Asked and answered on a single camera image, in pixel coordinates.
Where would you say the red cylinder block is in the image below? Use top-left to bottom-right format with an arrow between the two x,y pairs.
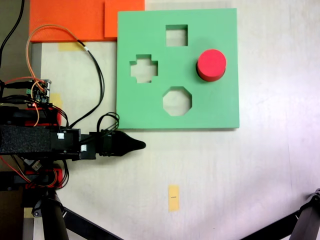
196,48 -> 228,83

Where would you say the green shape hole board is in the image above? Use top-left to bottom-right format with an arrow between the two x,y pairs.
115,7 -> 240,131

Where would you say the yellow tape piece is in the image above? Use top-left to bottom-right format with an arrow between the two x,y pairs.
49,93 -> 63,109
58,41 -> 79,53

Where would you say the black circuit board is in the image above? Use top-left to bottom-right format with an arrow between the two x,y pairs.
22,159 -> 43,172

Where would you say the yellow tape marker strip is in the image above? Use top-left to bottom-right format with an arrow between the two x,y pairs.
168,184 -> 181,214

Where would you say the green circuit board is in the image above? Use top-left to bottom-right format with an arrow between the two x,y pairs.
24,79 -> 53,107

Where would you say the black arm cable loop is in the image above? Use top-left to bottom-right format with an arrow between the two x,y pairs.
96,112 -> 121,134

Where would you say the black board cable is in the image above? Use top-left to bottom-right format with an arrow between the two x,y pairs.
48,103 -> 70,130

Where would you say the orange and black wire bundle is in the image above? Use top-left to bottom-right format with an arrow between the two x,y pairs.
14,159 -> 70,189

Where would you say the long black cable pair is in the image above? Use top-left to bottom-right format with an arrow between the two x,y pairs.
66,39 -> 105,130

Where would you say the black plug cable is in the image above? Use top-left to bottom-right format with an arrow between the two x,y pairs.
0,96 -> 34,106
3,81 -> 30,90

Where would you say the thin red wire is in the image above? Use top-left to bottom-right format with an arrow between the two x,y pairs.
3,76 -> 39,86

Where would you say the thin orange wire loop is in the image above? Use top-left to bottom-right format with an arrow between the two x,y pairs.
25,24 -> 81,83

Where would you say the thick black cable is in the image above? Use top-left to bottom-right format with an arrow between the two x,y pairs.
0,0 -> 26,69

